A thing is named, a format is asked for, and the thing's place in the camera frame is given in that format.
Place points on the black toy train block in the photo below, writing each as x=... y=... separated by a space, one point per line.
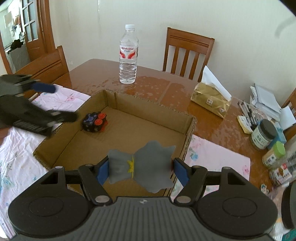
x=94 y=122

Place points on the gold tissue pack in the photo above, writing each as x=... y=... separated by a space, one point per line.
x=210 y=94

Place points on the yellow sticky note pad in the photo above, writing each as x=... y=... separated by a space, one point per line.
x=244 y=124

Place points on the clear water bottle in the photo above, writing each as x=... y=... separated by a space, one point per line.
x=128 y=54

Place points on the grey plush toy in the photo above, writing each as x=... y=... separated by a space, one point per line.
x=150 y=166

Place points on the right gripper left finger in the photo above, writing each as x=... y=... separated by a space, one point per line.
x=93 y=178

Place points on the blue box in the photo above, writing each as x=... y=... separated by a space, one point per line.
x=279 y=137

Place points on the wooden chair left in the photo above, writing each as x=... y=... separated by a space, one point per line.
x=47 y=68

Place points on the wooden door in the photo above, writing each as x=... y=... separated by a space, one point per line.
x=26 y=33

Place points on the wooden chair back centre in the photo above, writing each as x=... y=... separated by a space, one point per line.
x=192 y=44

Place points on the wooden chair far right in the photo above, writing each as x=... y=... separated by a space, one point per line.
x=291 y=100

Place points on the small jar green lid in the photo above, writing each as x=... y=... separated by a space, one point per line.
x=274 y=154

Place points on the wooden chair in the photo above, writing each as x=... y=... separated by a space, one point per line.
x=291 y=100
x=192 y=44
x=47 y=68

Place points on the glass jar dark lid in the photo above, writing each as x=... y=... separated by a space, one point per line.
x=263 y=135

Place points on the large jar black lid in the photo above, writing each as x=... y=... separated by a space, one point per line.
x=288 y=207

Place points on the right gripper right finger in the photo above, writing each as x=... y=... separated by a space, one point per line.
x=192 y=179

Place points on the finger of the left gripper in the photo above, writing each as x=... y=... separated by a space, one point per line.
x=42 y=87
x=63 y=116

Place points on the stack of papers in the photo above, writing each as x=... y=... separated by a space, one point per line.
x=266 y=102

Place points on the cardboard box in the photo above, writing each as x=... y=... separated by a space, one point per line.
x=131 y=123

